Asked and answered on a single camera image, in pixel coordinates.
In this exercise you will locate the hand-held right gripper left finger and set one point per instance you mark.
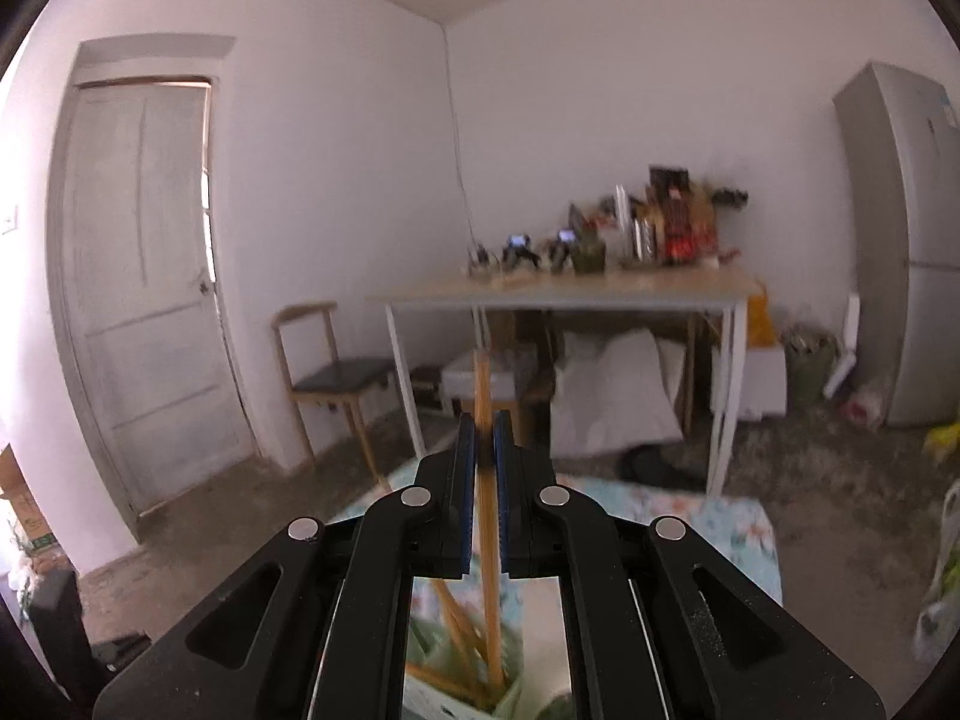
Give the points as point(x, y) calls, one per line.
point(466, 495)

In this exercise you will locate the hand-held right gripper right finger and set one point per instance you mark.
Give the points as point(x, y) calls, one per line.
point(501, 495)

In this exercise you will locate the wooden chopstick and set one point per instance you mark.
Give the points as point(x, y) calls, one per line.
point(489, 615)
point(452, 619)
point(439, 680)
point(471, 641)

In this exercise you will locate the green utensil holder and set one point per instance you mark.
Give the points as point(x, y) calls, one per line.
point(517, 694)

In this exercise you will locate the small metal case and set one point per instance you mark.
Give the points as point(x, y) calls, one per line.
point(427, 382)

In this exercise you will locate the white foam box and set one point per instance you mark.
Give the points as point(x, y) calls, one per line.
point(517, 375)

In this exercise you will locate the white sack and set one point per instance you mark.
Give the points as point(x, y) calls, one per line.
point(615, 390)

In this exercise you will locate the dark cloth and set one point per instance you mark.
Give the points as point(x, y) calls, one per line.
point(660, 465)

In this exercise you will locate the wooden chair black seat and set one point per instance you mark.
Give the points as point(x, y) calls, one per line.
point(341, 375)

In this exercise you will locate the floral tablecloth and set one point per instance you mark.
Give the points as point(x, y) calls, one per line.
point(712, 532)

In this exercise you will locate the white power strip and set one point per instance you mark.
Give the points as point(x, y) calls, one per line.
point(480, 264)

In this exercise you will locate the wooden table white legs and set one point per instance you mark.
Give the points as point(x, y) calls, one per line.
point(600, 285)

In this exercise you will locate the black device with lit screen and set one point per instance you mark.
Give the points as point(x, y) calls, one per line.
point(559, 247)
point(517, 251)

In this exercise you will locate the green glass jar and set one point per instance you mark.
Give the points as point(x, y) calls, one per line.
point(589, 255)

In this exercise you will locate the red snack packet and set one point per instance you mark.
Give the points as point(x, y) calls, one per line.
point(581, 221)

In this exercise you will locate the steel canister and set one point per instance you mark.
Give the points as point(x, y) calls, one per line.
point(643, 236)

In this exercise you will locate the yellow plastic bag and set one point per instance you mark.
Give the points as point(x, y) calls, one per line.
point(759, 315)

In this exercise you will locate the cola bottle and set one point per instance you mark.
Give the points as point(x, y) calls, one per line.
point(679, 232)

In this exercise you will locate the green bucket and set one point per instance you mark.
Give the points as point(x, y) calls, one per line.
point(810, 367)

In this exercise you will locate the brown box red print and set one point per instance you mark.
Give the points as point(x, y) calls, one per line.
point(705, 229)

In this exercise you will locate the pink white plastic bag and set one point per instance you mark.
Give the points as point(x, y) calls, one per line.
point(862, 405)

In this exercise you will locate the white plastic panel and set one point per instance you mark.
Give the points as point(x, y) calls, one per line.
point(847, 345)

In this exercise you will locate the white door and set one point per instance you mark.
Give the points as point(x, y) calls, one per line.
point(135, 277)

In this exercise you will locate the yellow green packet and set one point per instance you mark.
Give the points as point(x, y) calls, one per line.
point(945, 441)

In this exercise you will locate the brown cardboard box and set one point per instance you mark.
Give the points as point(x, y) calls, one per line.
point(19, 495)

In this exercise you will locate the clear plastic bag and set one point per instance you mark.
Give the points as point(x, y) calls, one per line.
point(941, 592)

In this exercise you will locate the silver refrigerator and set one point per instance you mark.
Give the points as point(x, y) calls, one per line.
point(915, 240)

